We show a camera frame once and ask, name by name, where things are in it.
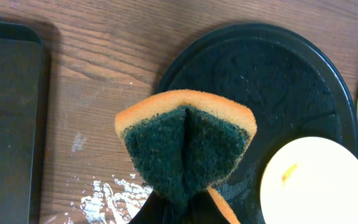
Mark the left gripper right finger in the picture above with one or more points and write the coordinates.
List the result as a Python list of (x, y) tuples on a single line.
[(202, 209)]

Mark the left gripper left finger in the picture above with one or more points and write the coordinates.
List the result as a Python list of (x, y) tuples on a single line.
[(156, 210)]

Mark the orange green sponge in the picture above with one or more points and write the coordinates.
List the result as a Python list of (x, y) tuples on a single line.
[(182, 142)]

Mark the yellow plate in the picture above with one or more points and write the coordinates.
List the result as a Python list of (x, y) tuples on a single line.
[(310, 180)]

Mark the black round tray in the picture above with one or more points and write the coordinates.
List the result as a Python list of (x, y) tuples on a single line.
[(292, 88)]

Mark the black rectangular tray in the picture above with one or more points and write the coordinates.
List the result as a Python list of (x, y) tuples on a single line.
[(23, 105)]

